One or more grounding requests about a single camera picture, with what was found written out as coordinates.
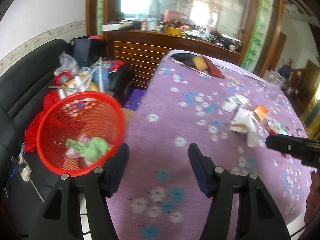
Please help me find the black leather sofa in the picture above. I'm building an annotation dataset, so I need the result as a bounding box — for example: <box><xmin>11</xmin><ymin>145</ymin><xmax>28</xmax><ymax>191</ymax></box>
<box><xmin>1</xmin><ymin>39</ymin><xmax>67</xmax><ymax>239</ymax></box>

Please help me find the clear plastic bag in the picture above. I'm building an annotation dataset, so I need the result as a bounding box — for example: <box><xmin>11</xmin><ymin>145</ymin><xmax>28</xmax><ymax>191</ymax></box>
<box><xmin>54</xmin><ymin>52</ymin><xmax>80</xmax><ymax>76</ymax></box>

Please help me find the clear glass cup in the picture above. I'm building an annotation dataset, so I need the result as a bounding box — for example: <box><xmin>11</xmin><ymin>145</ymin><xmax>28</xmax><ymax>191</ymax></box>
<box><xmin>264</xmin><ymin>71</ymin><xmax>286</xmax><ymax>101</ymax></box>

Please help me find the white power adapter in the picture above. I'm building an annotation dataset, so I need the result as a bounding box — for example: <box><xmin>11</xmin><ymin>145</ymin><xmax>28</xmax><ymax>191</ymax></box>
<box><xmin>18</xmin><ymin>153</ymin><xmax>32</xmax><ymax>182</ymax></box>

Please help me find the purple paper bag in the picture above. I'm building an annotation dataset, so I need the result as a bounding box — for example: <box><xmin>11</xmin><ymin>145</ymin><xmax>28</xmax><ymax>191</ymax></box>
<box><xmin>124</xmin><ymin>88</ymin><xmax>146</xmax><ymax>111</ymax></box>

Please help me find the torn red carton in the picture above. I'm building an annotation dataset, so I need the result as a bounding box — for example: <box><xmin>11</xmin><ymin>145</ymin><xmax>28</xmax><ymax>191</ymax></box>
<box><xmin>265</xmin><ymin>121</ymin><xmax>291</xmax><ymax>135</ymax></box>

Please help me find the dark blue paper bag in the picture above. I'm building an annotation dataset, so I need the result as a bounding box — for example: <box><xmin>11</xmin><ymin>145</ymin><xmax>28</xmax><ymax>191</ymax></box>
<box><xmin>70</xmin><ymin>36</ymin><xmax>106</xmax><ymax>68</ymax></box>

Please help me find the dark red pouch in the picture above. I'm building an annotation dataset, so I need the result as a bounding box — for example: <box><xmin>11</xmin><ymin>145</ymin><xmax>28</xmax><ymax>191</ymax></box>
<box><xmin>203</xmin><ymin>57</ymin><xmax>225</xmax><ymax>79</ymax></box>

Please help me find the purple floral tablecloth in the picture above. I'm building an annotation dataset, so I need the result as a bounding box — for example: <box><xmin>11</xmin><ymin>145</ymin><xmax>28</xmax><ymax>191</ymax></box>
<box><xmin>107</xmin><ymin>53</ymin><xmax>311</xmax><ymax>239</ymax></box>

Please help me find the blue cloth bundle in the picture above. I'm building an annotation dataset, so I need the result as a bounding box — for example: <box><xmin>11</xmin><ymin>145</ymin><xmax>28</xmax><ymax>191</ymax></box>
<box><xmin>92</xmin><ymin>67</ymin><xmax>110</xmax><ymax>91</ymax></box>

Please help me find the small white barcode box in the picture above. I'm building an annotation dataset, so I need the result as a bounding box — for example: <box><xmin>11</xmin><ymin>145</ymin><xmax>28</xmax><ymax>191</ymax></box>
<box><xmin>222</xmin><ymin>95</ymin><xmax>249</xmax><ymax>113</ymax></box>

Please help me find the red plastic mesh basket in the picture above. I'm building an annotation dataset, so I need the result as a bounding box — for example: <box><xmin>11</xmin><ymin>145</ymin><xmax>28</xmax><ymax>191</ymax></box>
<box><xmin>36</xmin><ymin>92</ymin><xmax>125</xmax><ymax>177</ymax></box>

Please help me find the red cloth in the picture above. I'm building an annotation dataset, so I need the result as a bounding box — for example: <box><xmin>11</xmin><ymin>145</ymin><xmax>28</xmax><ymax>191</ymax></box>
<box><xmin>24</xmin><ymin>90</ymin><xmax>60</xmax><ymax>153</ymax></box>

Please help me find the yellow basin with rolls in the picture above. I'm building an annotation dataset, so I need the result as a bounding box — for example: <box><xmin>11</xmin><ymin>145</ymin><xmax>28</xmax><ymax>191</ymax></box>
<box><xmin>57</xmin><ymin>74</ymin><xmax>99</xmax><ymax>100</ymax></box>

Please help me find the green crumpled paper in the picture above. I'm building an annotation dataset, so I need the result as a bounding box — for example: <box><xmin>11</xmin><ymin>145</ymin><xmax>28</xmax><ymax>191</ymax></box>
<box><xmin>65</xmin><ymin>136</ymin><xmax>111</xmax><ymax>163</ymax></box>

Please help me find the orange small box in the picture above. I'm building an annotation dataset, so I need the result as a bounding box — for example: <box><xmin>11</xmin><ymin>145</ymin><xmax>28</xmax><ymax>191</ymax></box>
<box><xmin>253</xmin><ymin>105</ymin><xmax>269</xmax><ymax>121</ymax></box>

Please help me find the wooden counter cabinet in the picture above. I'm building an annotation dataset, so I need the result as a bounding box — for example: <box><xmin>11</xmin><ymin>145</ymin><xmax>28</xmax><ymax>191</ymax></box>
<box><xmin>104</xmin><ymin>30</ymin><xmax>241</xmax><ymax>89</ymax></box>

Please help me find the long white medicine box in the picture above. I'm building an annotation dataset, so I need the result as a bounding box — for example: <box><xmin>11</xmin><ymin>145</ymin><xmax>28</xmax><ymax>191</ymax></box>
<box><xmin>229</xmin><ymin>108</ymin><xmax>258</xmax><ymax>148</ymax></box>

